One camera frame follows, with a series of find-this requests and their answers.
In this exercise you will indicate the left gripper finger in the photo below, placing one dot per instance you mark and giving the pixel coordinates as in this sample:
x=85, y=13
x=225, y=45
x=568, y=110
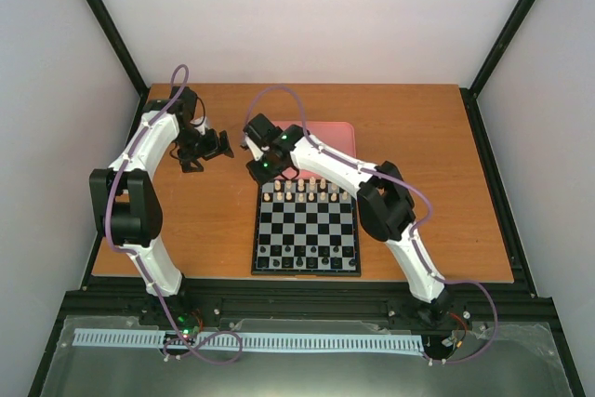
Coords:
x=192, y=166
x=224, y=146

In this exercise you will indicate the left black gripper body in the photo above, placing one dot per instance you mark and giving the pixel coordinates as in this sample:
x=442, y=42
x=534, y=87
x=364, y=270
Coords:
x=194, y=146

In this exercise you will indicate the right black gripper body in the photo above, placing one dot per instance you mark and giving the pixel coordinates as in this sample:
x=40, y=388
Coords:
x=268, y=173

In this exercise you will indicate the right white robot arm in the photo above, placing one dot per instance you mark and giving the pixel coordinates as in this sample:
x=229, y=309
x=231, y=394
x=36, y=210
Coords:
x=384, y=200

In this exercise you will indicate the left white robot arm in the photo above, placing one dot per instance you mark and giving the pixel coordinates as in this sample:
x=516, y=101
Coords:
x=126, y=208

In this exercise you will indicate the black chess piece row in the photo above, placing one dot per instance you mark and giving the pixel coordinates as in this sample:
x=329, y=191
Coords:
x=306, y=258

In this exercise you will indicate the black and white chessboard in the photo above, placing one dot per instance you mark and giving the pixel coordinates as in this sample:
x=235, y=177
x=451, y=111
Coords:
x=308, y=223

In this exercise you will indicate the pink plastic tray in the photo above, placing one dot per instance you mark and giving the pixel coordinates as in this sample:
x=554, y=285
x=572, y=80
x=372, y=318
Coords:
x=339, y=135

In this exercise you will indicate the light blue cable duct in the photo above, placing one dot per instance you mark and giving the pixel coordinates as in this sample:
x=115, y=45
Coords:
x=251, y=342

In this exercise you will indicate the black aluminium frame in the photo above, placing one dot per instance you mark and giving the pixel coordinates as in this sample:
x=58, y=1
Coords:
x=312, y=301

